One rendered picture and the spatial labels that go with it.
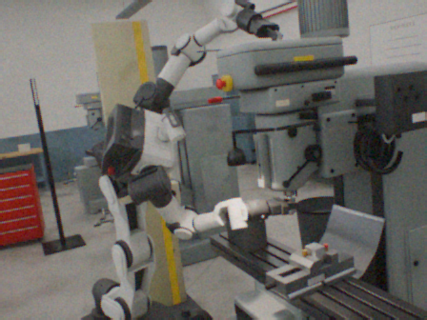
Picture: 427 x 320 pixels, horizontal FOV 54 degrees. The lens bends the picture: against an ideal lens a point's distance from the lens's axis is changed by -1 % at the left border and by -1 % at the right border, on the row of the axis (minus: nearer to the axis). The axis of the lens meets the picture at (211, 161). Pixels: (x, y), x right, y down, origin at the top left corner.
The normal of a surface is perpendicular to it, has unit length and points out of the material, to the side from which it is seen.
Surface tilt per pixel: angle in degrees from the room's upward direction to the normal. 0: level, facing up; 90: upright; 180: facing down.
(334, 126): 90
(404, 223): 88
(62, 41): 90
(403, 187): 88
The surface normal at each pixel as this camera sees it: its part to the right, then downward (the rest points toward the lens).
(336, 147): 0.44, 0.11
